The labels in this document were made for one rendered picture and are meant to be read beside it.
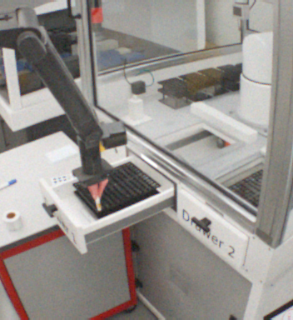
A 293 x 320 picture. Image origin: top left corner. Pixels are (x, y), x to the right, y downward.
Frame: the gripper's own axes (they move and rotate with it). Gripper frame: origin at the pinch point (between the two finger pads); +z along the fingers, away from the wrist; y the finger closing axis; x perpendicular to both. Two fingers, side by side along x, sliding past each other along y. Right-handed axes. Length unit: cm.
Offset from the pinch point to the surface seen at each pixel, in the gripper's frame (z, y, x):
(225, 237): 6.2, -21.5, 30.9
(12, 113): 6, 1, -88
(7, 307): 95, 41, -57
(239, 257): 9.3, -21.5, 37.4
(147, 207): 7.9, -13.6, 5.0
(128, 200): 5.6, -9.6, 1.0
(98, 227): 6.9, 3.1, 4.8
